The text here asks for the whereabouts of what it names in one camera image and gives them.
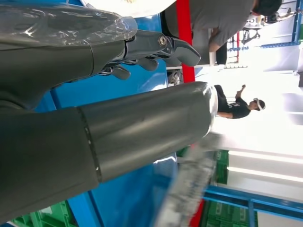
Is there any blue steel shelf rack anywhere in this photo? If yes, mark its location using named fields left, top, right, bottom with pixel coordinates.
left=0, top=0, right=303, bottom=227

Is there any green plastic crate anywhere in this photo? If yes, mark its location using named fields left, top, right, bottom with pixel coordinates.
left=11, top=200, right=79, bottom=227
left=206, top=150, right=230, bottom=185
left=206, top=200, right=258, bottom=227

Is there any person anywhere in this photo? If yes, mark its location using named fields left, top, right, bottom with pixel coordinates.
left=214, top=84, right=266, bottom=120
left=163, top=0, right=283, bottom=66

